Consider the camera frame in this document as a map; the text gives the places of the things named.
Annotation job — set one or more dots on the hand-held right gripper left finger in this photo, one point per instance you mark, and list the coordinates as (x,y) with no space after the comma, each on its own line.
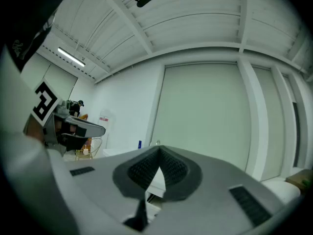
(102,180)

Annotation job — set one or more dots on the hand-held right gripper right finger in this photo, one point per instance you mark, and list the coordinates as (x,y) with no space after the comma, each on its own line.
(207,195)

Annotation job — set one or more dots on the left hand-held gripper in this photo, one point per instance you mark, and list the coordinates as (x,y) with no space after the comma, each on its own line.
(45,101)

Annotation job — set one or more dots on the person's left forearm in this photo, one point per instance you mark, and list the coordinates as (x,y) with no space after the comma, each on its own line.
(33,130)

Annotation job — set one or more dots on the person's left hand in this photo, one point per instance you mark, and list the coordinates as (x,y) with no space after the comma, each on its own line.
(59,126)

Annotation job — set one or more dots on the orange seat cushion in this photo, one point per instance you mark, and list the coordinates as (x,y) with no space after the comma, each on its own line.
(88,143)

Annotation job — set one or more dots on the white panel with red label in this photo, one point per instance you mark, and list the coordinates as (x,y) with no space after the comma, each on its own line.
(107,131)

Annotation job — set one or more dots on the white sink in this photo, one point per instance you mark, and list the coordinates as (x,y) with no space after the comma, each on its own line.
(115,152)

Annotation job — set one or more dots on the blue bottle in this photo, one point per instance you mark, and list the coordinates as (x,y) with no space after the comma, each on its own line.
(140,144)

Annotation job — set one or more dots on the ceiling tube light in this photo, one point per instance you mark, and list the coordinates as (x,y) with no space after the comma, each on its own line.
(71,56)

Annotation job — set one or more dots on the green tool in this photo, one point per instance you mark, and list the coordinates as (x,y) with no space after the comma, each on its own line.
(305,182)

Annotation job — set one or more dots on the black shirt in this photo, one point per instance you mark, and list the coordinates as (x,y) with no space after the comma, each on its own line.
(29,21)

